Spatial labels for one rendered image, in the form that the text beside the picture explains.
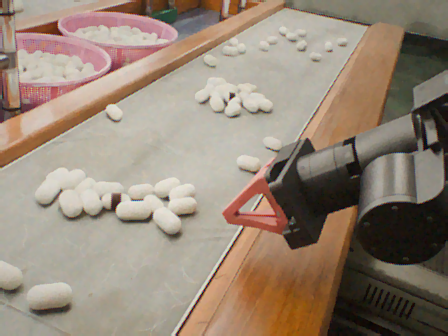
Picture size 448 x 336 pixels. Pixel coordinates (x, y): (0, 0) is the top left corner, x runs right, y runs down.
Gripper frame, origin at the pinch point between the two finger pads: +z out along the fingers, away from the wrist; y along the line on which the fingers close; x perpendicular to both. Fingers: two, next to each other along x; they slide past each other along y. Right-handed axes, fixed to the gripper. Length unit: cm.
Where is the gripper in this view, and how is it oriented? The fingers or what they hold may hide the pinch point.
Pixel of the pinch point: (232, 214)
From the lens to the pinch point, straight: 48.6
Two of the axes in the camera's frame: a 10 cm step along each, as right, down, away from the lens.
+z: -7.9, 3.3, 5.1
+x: 4.9, 8.4, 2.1
